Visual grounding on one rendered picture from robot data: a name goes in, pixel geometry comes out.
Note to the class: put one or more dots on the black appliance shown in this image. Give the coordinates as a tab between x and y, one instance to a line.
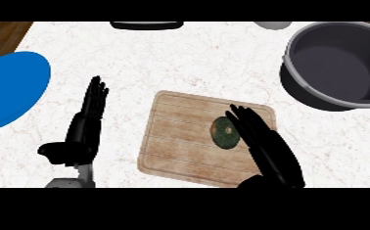
146	25

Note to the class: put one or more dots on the pale grey round object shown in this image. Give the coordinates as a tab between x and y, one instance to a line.
273	25

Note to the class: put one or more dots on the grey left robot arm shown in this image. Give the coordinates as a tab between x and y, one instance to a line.
80	177

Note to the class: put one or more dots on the dark grey pot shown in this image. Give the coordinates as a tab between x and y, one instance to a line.
332	66

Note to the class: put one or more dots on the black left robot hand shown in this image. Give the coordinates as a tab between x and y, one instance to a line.
86	129

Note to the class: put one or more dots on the dark green squash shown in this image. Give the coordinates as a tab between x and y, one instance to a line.
224	132

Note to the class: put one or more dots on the wooden cutting board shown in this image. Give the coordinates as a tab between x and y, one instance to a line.
185	139

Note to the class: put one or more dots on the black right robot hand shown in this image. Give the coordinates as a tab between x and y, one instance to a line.
270	149

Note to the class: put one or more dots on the blue plate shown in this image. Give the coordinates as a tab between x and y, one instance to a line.
19	85

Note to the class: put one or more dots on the brown wooden surface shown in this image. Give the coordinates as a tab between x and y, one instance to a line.
12	35

